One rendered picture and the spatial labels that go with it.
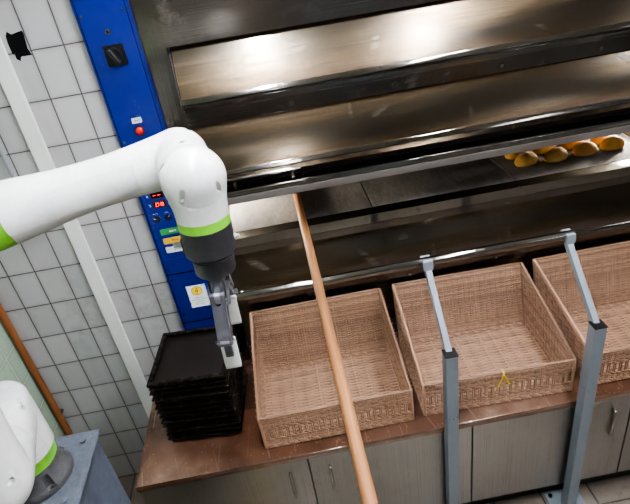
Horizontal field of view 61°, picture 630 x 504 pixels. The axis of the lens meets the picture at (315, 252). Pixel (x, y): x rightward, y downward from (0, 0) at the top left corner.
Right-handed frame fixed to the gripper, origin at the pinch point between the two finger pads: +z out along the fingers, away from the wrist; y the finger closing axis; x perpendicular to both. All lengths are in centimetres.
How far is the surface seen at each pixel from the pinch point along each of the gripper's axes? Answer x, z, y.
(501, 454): 81, 108, -42
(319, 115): 32, -14, -98
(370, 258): 46, 45, -95
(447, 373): 57, 56, -36
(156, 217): -31, 12, -94
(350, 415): 21.4, 25.6, 1.2
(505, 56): 97, -26, -95
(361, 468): 21.1, 25.8, 15.0
